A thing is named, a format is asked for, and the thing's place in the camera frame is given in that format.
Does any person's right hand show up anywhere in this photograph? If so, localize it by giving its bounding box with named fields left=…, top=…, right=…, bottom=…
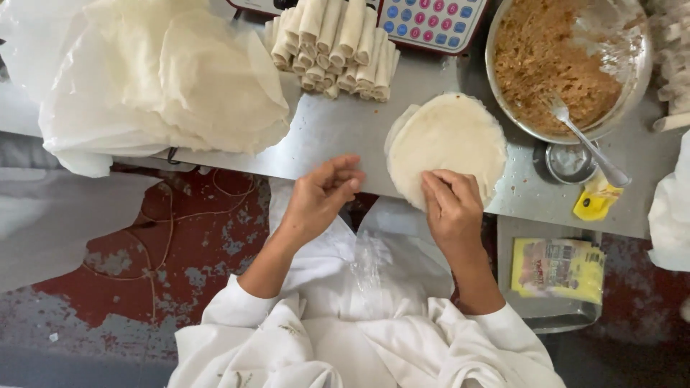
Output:
left=421, top=168, right=485, bottom=255

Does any person's left hand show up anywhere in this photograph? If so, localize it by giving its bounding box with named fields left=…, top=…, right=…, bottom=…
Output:
left=280, top=153, right=367, bottom=247

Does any small stack of round wrappers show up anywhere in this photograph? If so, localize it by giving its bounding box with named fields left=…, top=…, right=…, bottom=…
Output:
left=384, top=93, right=509, bottom=212

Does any clear plastic lap sheet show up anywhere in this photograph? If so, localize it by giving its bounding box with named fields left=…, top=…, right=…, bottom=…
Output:
left=345, top=197, right=455, bottom=320

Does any pile of rolled spring rolls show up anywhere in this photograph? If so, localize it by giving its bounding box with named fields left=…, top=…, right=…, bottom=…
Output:
left=264, top=0, right=401, bottom=102

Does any person's white clothing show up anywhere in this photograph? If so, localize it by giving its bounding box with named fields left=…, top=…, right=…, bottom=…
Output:
left=167, top=178, right=567, bottom=388

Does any scale with coloured buttons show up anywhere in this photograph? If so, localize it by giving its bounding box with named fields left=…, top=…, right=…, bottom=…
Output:
left=226, top=0, right=489, bottom=56

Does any large pile of round wrappers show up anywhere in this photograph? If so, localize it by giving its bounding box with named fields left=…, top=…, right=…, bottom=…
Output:
left=81, top=0, right=292, bottom=157

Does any small metal cup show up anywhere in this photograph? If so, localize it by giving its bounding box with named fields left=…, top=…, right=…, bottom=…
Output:
left=545, top=141, right=599, bottom=185

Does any brown shredded filling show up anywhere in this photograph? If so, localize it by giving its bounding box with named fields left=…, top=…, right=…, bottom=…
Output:
left=493, top=0, right=624, bottom=137

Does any stack of yellow packets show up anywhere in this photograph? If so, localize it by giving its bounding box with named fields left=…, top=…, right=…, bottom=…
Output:
left=510, top=237, right=607, bottom=306

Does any metal spoon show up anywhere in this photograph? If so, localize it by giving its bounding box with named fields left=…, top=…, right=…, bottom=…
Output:
left=547, top=92, right=633, bottom=189

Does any metal tray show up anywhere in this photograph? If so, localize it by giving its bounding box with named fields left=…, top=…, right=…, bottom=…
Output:
left=496, top=216, right=604, bottom=334

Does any yellow torn packet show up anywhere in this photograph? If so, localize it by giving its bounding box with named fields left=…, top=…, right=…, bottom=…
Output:
left=572, top=174, right=624, bottom=222

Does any white plastic sheet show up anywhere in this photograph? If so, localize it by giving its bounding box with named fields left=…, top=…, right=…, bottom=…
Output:
left=0, top=0, right=303, bottom=179

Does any grey white sheet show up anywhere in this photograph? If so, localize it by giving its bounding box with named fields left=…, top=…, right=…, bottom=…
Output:
left=0, top=167, right=163, bottom=295

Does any large metal bowl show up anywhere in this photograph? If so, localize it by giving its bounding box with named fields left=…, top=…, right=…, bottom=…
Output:
left=484, top=0, right=653, bottom=146

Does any white cloth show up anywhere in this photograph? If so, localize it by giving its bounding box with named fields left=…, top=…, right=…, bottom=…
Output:
left=647, top=129, right=690, bottom=273

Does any heap of pale rolls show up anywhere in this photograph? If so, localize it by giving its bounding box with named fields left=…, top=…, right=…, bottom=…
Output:
left=646, top=0, right=690, bottom=133

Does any thin brown string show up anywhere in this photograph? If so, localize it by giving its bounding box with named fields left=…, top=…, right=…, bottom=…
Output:
left=81, top=167, right=257, bottom=324

